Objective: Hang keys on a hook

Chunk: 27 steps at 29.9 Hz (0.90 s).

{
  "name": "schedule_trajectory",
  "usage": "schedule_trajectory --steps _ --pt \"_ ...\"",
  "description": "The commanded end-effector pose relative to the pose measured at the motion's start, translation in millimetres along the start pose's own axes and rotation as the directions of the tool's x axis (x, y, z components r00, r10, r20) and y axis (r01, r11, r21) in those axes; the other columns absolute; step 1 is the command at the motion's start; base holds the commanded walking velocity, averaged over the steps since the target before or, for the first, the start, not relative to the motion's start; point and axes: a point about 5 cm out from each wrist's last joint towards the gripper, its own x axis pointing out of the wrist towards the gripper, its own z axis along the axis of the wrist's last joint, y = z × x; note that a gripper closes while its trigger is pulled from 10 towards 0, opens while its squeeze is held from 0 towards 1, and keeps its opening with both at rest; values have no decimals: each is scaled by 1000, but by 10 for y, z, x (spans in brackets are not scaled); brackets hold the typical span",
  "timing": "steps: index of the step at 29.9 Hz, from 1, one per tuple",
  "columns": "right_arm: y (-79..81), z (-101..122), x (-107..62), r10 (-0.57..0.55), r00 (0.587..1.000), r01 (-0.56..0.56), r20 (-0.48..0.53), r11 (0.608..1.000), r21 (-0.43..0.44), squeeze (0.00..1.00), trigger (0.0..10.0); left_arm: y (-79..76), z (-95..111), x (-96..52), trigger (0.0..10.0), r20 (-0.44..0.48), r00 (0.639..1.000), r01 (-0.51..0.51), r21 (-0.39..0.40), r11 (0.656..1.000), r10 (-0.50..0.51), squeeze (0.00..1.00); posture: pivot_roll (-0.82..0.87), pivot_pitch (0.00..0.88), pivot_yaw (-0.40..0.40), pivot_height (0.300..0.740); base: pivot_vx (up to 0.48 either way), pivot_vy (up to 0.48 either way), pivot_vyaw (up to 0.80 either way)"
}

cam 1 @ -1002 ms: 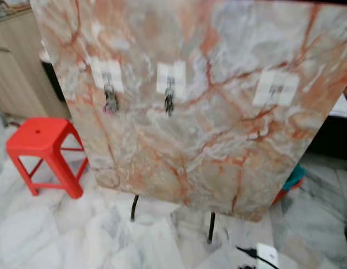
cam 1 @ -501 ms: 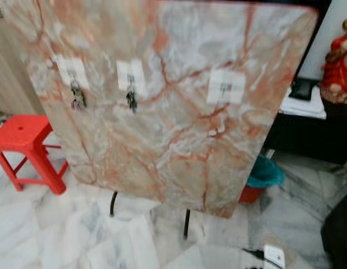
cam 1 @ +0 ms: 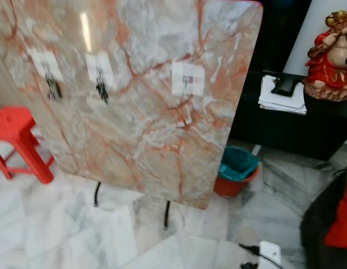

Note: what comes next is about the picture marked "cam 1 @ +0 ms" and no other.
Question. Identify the black board leg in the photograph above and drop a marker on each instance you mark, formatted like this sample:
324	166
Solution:
97	194
167	214

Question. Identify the black framed device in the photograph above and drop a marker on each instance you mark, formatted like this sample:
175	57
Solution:
285	86

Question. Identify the red laughing buddha statue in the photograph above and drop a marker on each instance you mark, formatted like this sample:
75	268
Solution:
330	70

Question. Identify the dark hanging key bunch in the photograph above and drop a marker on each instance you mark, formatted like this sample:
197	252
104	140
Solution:
102	91
54	88

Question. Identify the black sofa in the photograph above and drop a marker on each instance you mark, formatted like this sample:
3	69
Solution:
316	230

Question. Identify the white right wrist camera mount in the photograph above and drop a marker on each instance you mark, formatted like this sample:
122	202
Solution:
270	255

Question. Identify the red plastic bucket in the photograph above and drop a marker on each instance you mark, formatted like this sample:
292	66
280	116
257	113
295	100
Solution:
229	188

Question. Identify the red plastic stool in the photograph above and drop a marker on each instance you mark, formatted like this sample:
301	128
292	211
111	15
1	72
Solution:
19	126

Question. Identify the pink marble board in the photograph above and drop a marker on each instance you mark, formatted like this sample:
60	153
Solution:
145	134

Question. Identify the white paper stack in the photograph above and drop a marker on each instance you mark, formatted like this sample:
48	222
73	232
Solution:
280	102

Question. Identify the teal bin liner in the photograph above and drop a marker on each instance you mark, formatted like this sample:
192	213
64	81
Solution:
238	162

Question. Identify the black television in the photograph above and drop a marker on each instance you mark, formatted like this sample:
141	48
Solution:
280	33

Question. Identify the white adhesive wall hook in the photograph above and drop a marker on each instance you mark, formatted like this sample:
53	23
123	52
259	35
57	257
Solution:
39	60
187	78
106	64

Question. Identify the red cushion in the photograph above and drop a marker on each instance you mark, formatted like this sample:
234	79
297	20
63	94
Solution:
342	224

